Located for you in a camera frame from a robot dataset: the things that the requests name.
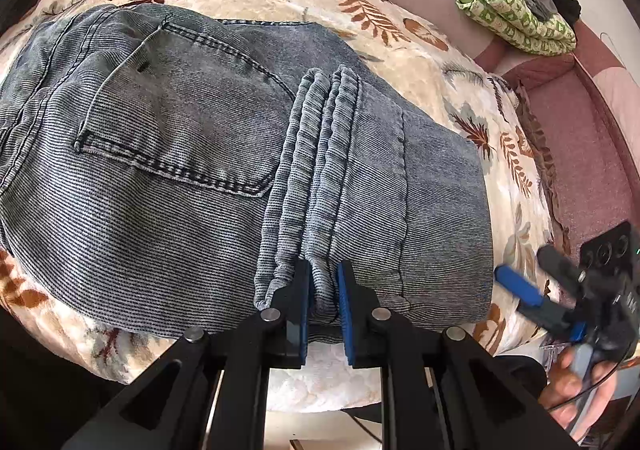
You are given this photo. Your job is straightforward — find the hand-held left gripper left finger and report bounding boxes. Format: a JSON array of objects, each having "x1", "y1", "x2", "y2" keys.
[{"x1": 60, "y1": 257, "x2": 312, "y2": 450}]

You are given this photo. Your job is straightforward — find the brown ruffled bed cover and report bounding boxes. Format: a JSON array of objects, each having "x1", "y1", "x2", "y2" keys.
[{"x1": 512, "y1": 79, "x2": 573, "y2": 256}]

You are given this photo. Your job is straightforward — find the blue-grey denim pants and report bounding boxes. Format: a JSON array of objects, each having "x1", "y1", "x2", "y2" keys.
[{"x1": 0, "y1": 4, "x2": 497, "y2": 345}]

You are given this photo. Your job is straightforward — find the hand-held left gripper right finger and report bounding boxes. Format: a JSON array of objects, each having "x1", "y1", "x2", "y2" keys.
[{"x1": 336, "y1": 260, "x2": 581, "y2": 450}]

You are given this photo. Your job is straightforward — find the thin black cable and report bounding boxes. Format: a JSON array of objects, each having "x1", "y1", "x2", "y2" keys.
[{"x1": 547, "y1": 352, "x2": 638, "y2": 413}]

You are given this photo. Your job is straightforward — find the person's right hand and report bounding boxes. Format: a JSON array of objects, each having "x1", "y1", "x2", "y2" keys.
[{"x1": 542, "y1": 346, "x2": 623, "y2": 431}]

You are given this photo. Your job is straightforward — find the grey garment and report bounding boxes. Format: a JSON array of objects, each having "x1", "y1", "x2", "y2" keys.
[{"x1": 520, "y1": 0, "x2": 558, "y2": 21}]

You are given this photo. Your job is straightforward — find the cream leaf-print blanket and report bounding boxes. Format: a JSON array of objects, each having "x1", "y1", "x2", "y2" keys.
[{"x1": 0, "y1": 0, "x2": 563, "y2": 413}]

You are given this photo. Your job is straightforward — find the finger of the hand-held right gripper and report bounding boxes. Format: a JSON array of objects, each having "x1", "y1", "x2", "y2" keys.
[
  {"x1": 494, "y1": 265, "x2": 587, "y2": 343},
  {"x1": 536, "y1": 244, "x2": 586, "y2": 293}
]

